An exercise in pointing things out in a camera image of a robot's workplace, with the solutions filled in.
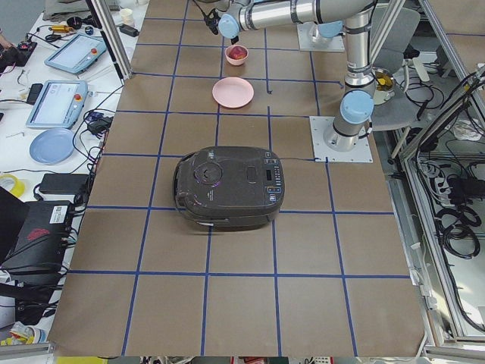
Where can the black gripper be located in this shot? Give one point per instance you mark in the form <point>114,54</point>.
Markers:
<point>234,38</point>

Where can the red apple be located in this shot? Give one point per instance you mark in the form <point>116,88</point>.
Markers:
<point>237,53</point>

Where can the pink bowl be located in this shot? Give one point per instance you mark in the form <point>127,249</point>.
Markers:
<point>235,62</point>

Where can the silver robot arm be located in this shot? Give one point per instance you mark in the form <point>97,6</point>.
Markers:
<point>357,104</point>

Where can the pink plate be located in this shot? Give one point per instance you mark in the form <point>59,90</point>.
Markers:
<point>233,92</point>

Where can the yellow bowl on chair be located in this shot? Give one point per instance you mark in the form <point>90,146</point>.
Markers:
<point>385,85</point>

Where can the blue plate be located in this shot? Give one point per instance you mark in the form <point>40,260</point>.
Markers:
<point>52,146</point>

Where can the dark grey rice cooker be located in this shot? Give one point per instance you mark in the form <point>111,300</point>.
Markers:
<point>229,186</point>

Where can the upper teach pendant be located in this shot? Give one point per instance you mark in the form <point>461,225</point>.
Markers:
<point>77,55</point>

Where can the teach pendant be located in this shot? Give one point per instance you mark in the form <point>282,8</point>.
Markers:
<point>59,104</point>
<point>77,55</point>

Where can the grey office chair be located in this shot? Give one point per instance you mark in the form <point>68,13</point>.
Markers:
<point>396,111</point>

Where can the lower teach pendant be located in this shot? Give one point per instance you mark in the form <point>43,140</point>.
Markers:
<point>59,104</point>

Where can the black smartphone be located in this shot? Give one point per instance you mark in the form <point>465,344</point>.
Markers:
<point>34,92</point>

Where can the black power adapter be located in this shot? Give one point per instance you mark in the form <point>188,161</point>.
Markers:
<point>62,184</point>

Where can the yellow tape roll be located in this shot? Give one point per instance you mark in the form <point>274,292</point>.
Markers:
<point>12,184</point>

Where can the black computer box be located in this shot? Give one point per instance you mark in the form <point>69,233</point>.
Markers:
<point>33,238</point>

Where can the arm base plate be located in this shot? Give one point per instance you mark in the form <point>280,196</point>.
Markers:
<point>321,37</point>
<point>329,146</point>

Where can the aluminium frame post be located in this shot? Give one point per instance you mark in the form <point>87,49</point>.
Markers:
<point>103,19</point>

